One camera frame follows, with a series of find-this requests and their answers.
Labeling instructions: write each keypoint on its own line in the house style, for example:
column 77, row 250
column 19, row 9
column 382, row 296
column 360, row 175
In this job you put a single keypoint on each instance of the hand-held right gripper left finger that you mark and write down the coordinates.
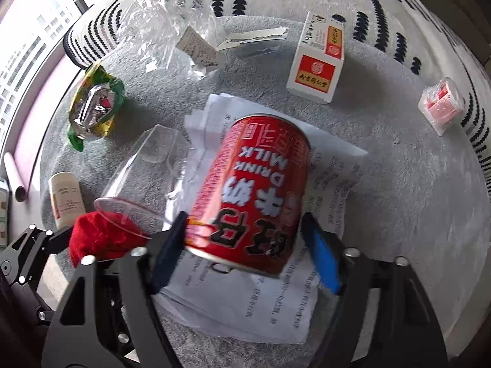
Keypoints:
column 168, row 251

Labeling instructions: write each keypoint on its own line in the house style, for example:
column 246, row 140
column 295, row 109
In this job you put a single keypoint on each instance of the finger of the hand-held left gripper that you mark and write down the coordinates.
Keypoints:
column 38, row 243

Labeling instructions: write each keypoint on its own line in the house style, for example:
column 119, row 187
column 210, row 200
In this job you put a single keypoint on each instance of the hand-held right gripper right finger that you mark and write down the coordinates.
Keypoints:
column 322, row 255

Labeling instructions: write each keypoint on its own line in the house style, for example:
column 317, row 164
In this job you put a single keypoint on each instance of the red cloth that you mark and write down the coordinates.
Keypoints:
column 99, row 241

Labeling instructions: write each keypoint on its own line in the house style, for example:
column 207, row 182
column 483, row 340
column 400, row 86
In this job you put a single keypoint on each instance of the red drink can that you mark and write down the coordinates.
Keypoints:
column 245, row 184

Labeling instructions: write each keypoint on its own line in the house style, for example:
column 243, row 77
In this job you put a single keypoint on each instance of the plastic-wrapped pink packet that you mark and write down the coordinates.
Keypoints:
column 441, row 103

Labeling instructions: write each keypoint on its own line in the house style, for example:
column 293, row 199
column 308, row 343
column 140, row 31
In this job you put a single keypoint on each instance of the white medicine bottle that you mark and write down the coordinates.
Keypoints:
column 65, row 199

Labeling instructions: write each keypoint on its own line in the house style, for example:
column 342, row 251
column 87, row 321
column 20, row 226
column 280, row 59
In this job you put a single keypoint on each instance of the clear plastic cup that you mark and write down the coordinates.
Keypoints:
column 126, row 207

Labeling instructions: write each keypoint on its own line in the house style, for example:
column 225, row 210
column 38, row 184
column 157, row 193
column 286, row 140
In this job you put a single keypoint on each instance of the pink rolled mat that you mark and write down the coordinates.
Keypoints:
column 13, row 172

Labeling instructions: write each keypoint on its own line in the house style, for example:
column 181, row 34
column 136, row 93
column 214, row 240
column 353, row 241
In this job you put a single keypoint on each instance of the white printed paper sheet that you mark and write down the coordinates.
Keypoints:
column 333, row 176

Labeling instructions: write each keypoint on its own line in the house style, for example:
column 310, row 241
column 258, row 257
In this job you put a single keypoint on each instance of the grey blanket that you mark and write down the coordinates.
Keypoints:
column 402, row 199

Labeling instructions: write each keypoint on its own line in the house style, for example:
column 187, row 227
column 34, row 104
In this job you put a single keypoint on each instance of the green snack packet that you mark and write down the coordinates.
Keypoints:
column 92, row 107

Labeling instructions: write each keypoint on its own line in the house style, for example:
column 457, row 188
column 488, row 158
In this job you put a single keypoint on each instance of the white and red box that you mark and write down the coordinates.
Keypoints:
column 314, row 69

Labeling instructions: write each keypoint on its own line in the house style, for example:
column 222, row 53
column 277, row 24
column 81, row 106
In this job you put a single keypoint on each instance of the small printed paper label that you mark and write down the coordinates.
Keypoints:
column 199, row 48

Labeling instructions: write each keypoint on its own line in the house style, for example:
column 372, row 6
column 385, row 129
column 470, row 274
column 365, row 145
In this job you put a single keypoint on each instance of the torn clear wrapper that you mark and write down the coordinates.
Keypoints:
column 249, row 39

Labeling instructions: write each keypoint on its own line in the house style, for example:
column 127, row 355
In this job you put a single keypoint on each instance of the clear plastic bag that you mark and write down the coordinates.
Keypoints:
column 165, row 19

